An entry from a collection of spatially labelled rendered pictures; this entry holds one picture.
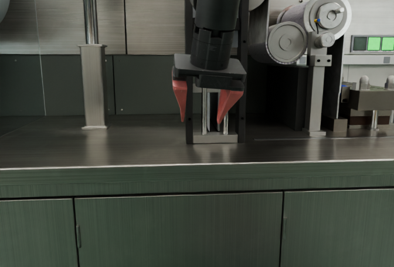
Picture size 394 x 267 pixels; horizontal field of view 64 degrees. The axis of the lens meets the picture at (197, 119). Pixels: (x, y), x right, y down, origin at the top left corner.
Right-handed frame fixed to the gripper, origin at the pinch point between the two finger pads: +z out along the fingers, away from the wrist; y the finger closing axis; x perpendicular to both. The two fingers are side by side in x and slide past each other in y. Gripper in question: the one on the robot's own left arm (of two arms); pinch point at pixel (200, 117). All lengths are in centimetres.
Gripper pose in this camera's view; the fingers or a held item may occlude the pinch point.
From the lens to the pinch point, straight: 51.3
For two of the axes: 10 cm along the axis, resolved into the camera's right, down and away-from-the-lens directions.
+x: 0.9, 5.0, -8.6
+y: -9.9, -0.6, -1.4
